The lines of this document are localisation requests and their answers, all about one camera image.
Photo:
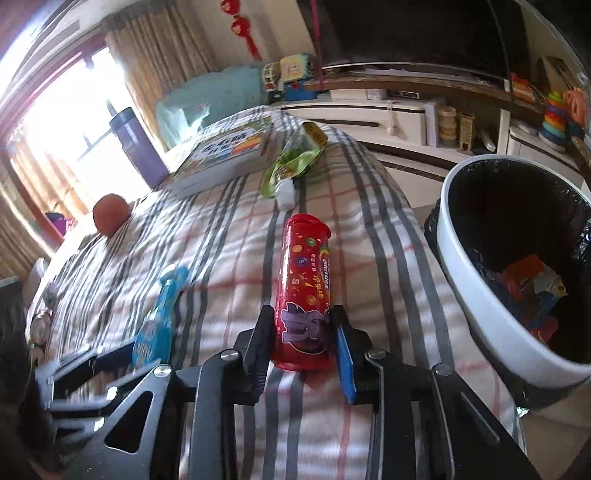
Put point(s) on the colourful flat box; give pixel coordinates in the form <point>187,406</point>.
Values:
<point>217,152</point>

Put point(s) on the red snack packet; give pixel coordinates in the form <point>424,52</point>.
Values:
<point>526,281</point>

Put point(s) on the stack of round wooden boxes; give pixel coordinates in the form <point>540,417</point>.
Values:
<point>447,127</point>

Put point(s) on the white bin with black bag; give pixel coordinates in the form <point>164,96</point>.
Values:
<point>485,323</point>

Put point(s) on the beige curtain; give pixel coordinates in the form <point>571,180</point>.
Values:
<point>161,60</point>

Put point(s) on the orange ball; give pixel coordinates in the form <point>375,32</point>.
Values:
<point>111,214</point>

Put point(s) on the black television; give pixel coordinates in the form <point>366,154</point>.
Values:
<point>406,32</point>

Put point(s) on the wooden grater toy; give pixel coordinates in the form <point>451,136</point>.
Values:
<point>465,134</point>

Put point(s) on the white television cabinet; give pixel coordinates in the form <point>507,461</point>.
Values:
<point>351,113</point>

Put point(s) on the green snack packet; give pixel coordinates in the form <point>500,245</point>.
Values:
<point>291,161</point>

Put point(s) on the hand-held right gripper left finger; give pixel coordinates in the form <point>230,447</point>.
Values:
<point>258,350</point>

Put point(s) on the hanging wooden pendant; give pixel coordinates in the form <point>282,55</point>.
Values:
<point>392,127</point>

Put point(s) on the orange toy cash register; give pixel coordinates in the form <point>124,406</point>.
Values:
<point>521,87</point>

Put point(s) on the purple toy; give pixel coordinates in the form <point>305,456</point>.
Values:
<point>60,224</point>

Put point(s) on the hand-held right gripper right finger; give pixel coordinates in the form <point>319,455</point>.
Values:
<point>346,364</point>

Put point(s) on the purple bottle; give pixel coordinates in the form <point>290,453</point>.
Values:
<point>138,147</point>

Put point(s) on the blue toy packet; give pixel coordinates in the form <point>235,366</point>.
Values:
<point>159,318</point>

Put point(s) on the colourful toy bus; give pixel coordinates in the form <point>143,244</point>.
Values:
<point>291,69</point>

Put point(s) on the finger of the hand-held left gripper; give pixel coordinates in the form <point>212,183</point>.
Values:
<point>87,408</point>
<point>78,369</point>

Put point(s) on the small white bottle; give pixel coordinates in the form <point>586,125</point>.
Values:
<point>285,194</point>

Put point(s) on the red candy tube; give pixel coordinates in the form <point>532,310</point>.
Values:
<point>300,277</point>

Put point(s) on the red hanging knot decoration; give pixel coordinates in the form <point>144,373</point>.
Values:
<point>240,25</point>

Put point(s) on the pink plastic toy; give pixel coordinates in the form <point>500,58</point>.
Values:
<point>576,108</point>

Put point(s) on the teal floral cover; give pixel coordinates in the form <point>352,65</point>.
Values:
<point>207,97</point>

